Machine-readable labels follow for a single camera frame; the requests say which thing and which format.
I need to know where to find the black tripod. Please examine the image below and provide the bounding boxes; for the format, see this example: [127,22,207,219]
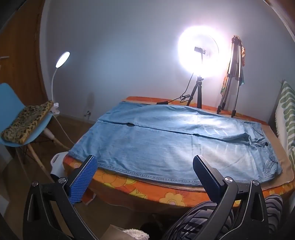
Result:
[186,76,204,109]

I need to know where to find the blue denim pants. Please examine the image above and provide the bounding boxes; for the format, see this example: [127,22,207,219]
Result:
[69,102,283,186]

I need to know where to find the white fluffy cloth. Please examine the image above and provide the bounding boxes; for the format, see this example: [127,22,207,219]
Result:
[122,228,150,240]

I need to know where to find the wooden door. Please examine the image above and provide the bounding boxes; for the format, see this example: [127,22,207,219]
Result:
[0,0,52,148]

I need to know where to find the black phone holder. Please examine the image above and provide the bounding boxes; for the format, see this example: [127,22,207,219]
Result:
[194,46,208,65]

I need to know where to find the person's striped trouser legs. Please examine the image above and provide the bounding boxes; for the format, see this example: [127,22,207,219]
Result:
[161,194,284,240]

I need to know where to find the ring light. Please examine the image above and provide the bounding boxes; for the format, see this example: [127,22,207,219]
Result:
[177,26,219,78]

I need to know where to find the black cable with controller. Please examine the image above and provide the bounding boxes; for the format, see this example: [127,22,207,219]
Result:
[157,73,195,105]

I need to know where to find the blue chair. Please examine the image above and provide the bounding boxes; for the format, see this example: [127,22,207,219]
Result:
[0,83,70,171]

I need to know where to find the white clip lamp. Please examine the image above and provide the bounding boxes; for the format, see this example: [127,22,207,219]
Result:
[47,51,71,114]

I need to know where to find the colourful hanging cloth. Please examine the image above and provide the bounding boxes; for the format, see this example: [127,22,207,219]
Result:
[220,39,247,96]

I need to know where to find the orange floral sheet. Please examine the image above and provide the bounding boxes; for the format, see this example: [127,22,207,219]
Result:
[63,96,291,207]

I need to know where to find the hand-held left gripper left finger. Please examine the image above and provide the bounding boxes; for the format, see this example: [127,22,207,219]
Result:
[23,155,102,240]

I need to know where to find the white lamp cable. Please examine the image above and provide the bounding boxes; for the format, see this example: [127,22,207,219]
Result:
[53,114,71,150]

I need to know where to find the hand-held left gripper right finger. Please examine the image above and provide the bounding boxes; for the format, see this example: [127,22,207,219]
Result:
[193,155,270,240]

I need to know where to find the white plastic object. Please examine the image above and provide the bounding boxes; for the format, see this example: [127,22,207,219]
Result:
[49,152,70,173]

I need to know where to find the green patterned pillow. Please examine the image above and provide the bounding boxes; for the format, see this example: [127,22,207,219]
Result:
[274,80,295,167]

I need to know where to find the leopard print cushion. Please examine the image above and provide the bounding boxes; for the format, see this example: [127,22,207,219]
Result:
[1,101,54,144]

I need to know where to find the silver tripod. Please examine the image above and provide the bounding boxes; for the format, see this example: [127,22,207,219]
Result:
[217,35,245,118]

